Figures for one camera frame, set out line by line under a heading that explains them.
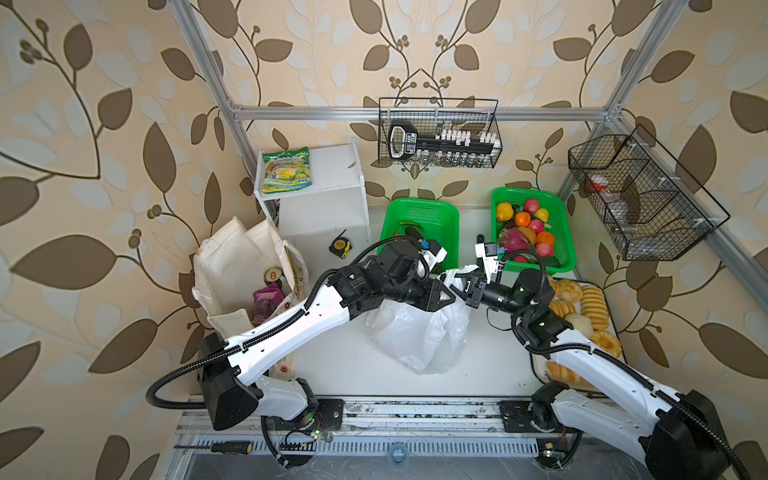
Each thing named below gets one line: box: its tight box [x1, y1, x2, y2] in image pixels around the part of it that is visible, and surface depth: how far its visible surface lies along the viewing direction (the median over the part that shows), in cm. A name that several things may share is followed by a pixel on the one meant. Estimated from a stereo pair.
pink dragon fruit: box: [499, 227, 529, 263], surface depth 101 cm
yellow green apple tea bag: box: [262, 146, 313, 193], surface depth 83 cm
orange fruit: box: [515, 212, 531, 227], surface depth 112 cm
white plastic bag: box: [365, 265, 479, 375], surface depth 74 cm
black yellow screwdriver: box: [173, 441, 253, 454], surface depth 70 cm
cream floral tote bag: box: [191, 217, 310, 343], surface depth 80 cm
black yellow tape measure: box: [329, 228, 353, 259], surface depth 107 cm
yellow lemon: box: [496, 202, 514, 221], surface depth 111 cm
